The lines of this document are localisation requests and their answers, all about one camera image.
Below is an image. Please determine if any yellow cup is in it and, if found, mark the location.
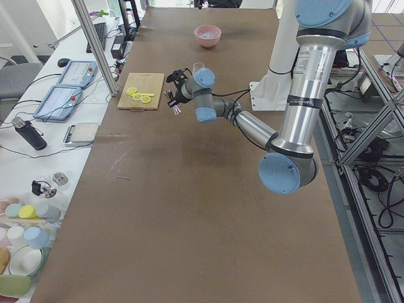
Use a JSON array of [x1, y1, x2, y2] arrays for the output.
[[18, 205, 39, 220]]

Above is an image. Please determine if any pink bowl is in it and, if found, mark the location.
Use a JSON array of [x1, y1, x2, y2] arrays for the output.
[[194, 25, 222, 48]]

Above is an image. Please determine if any white plate green rim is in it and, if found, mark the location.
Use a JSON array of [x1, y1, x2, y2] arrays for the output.
[[9, 246, 44, 276]]

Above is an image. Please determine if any black keyboard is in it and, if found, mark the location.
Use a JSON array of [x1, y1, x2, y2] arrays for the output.
[[93, 22, 107, 51]]

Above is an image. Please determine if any pile of clear ice cubes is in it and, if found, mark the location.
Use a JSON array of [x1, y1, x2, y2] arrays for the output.
[[197, 30, 218, 40]]

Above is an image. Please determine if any teach pendant near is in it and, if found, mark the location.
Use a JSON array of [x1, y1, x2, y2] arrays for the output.
[[33, 85, 82, 121]]

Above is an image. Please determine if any lemon slice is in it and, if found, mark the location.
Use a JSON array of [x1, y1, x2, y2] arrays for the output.
[[126, 87, 138, 96], [132, 93, 142, 101], [140, 96, 152, 104]]

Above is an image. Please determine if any black water bottle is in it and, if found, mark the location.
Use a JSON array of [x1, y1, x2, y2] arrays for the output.
[[11, 117, 47, 150]]

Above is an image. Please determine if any light blue cup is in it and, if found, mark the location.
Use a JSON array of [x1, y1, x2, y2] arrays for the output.
[[23, 227, 50, 249]]

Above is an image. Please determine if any lemon slice near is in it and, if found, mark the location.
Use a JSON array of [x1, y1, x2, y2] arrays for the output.
[[140, 96, 152, 104]]

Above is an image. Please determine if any steel double jigger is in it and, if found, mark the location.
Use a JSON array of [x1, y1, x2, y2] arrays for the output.
[[163, 90, 181, 116]]

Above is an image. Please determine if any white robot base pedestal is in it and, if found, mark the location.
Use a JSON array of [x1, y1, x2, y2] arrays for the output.
[[250, 0, 299, 111]]

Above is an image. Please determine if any aluminium frame post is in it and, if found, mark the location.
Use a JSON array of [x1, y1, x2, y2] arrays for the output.
[[71, 0, 118, 97]]

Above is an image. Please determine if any white kitchen scale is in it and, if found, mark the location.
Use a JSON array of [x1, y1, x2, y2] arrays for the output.
[[62, 122, 99, 147]]

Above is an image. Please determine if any lemon slice middle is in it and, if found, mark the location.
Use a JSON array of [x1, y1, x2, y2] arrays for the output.
[[132, 93, 142, 101]]

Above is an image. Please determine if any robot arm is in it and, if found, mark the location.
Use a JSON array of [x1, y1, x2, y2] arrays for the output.
[[167, 1, 372, 194]]

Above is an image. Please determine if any clear wine glass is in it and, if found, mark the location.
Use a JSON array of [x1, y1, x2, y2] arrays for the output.
[[192, 62, 205, 74]]

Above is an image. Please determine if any teach pendant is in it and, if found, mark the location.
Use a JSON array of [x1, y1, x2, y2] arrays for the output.
[[33, 85, 82, 121], [57, 61, 97, 88]]

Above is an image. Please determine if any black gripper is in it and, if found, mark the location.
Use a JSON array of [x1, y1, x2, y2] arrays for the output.
[[165, 68, 191, 108]]

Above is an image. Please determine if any bamboo cutting board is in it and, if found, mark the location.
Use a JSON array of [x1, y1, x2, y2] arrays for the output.
[[117, 73, 164, 111]]

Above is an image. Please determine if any lemon slice far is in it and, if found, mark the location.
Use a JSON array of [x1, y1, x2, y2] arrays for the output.
[[126, 87, 138, 96]]

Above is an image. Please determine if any teach pendant far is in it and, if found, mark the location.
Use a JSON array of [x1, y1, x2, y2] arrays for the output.
[[57, 61, 97, 88]]

